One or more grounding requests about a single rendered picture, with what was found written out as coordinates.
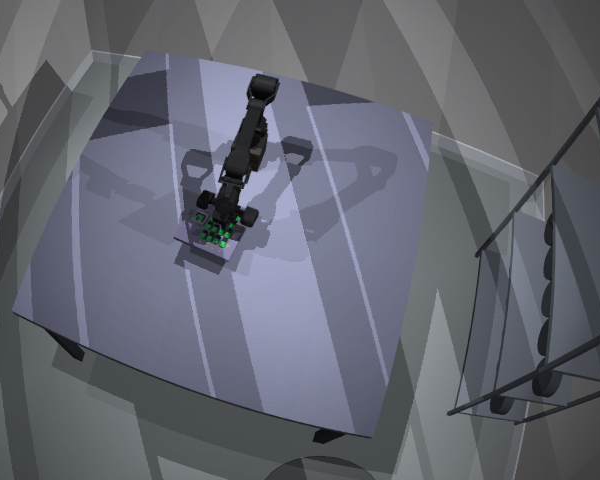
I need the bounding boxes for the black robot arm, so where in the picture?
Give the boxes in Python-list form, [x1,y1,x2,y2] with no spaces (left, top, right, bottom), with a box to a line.
[212,74,280,225]

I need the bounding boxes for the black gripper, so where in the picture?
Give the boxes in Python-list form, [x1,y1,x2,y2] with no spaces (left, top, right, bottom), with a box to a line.
[196,190,259,228]

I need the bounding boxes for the grey switch panel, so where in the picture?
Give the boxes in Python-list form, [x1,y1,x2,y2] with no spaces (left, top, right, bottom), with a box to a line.
[174,201,248,263]

